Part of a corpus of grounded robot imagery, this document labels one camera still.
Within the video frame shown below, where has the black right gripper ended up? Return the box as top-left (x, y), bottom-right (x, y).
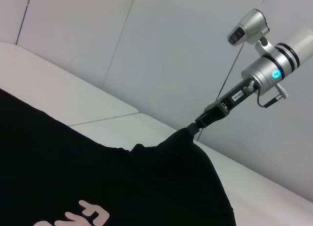
top-left (188, 78), bottom-right (258, 139)

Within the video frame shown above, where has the black shirt with FREE print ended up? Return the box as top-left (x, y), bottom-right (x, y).
top-left (0, 88), bottom-right (237, 226)

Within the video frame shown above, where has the silver cable plug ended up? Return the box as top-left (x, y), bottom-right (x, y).
top-left (256, 83), bottom-right (291, 110)

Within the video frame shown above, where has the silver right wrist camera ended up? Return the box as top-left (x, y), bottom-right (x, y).
top-left (227, 8), bottom-right (277, 56)

